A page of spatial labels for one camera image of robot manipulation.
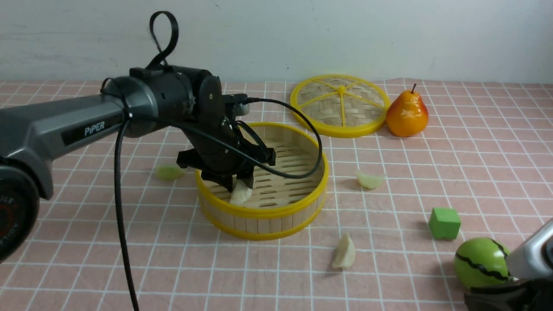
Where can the white dumpling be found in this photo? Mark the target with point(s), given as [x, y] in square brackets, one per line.
[240, 194]

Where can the orange yellow toy pear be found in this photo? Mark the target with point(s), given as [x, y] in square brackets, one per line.
[408, 114]

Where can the wrist camera camera-left gripper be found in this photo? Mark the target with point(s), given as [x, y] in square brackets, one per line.
[236, 105]

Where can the bamboo steamer tray yellow rim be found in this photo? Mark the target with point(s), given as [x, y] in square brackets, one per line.
[278, 207]

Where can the cream dumpling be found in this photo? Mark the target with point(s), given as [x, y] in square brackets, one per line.
[344, 253]

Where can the green foam cube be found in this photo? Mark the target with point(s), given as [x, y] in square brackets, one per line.
[444, 223]

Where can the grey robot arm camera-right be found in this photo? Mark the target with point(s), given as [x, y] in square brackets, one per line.
[529, 285]

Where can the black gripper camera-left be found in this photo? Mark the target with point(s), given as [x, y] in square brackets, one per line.
[219, 163]

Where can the bamboo steamer lid yellow rim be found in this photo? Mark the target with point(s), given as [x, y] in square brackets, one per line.
[341, 106]

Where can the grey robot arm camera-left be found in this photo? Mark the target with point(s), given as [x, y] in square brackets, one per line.
[34, 136]

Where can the pale green dumpling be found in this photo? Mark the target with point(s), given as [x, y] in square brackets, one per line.
[370, 181]

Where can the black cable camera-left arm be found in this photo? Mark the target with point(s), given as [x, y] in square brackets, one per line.
[128, 117]

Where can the green toy watermelon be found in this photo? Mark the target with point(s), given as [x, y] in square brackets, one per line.
[480, 262]

